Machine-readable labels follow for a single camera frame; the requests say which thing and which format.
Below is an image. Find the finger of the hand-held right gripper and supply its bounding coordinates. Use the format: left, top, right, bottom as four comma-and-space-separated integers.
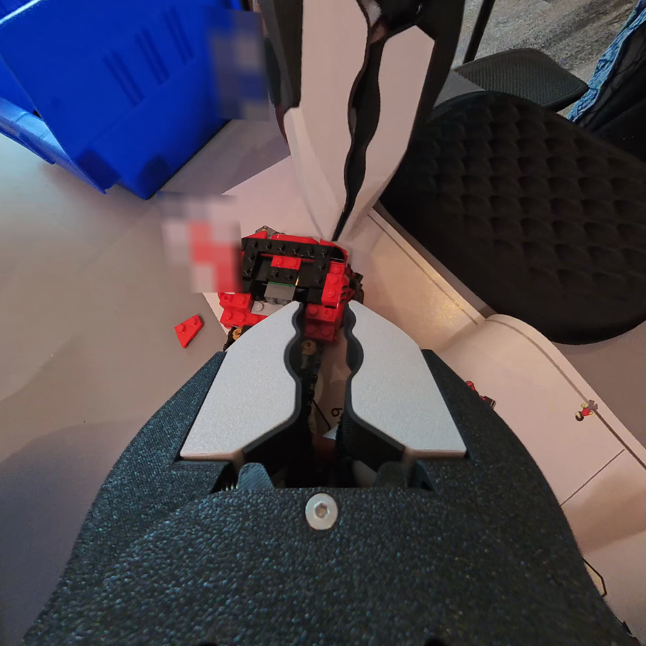
282, 0, 376, 239
348, 24, 438, 238

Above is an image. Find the blue plastic storage bin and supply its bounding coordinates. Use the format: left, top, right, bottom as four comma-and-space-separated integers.
0, 0, 276, 201

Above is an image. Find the black mesh office chair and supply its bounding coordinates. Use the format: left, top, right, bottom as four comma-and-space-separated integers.
436, 0, 590, 113

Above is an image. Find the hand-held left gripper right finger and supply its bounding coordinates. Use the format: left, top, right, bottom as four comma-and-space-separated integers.
336, 300, 468, 481

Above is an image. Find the black dimpled cushion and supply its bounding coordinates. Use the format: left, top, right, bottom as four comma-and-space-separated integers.
379, 91, 646, 345

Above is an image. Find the lego instruction booklet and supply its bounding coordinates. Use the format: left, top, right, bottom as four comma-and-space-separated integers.
202, 202, 646, 639

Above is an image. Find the red and black lego car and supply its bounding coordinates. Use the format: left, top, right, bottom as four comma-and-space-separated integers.
218, 224, 365, 440

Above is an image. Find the red lego wedge plate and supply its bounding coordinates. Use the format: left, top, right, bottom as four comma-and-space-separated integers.
174, 314, 206, 350

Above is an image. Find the blue patterned cloth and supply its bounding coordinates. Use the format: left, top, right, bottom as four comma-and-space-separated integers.
569, 0, 646, 147

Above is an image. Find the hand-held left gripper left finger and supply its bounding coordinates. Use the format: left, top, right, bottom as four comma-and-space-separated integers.
179, 302, 313, 489

